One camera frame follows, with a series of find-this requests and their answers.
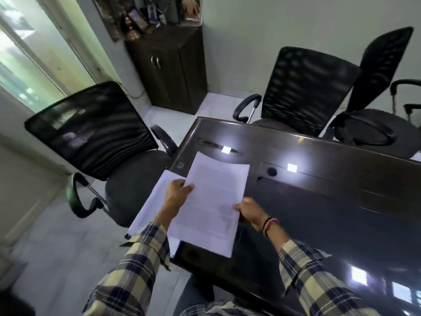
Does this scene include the person's left hand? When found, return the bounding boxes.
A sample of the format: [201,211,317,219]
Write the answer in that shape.
[162,178,195,222]

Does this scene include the person's right hand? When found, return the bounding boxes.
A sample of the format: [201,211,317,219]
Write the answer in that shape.
[234,197,272,232]

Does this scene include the white printed paper sheet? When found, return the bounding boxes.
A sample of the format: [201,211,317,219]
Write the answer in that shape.
[167,151,250,259]

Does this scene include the person's left forearm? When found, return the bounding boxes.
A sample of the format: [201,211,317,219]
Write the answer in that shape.
[82,214,175,316]

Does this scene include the person's right forearm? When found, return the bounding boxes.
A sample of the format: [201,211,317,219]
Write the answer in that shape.
[262,219,379,316]

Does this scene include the red and black wrist band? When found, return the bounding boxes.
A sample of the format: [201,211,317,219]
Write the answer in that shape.
[262,217,279,237]

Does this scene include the dark glossy desk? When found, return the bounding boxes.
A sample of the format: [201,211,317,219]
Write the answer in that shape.
[166,116,421,316]

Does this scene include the black mesh office chair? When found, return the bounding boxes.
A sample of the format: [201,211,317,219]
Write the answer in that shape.
[233,47,362,138]
[24,80,180,228]
[329,27,421,160]

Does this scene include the dark wooden cabinet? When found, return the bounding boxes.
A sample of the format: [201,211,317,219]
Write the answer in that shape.
[124,25,208,115]

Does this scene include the decorative items on cabinet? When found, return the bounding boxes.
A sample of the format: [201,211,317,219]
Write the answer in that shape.
[122,0,202,40]

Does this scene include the framed picture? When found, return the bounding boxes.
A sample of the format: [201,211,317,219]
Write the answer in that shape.
[91,0,130,42]

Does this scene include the black office chair armrest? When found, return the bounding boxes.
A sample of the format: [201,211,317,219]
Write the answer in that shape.
[390,79,421,123]

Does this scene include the glass door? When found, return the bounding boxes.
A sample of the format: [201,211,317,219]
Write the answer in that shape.
[0,0,114,113]

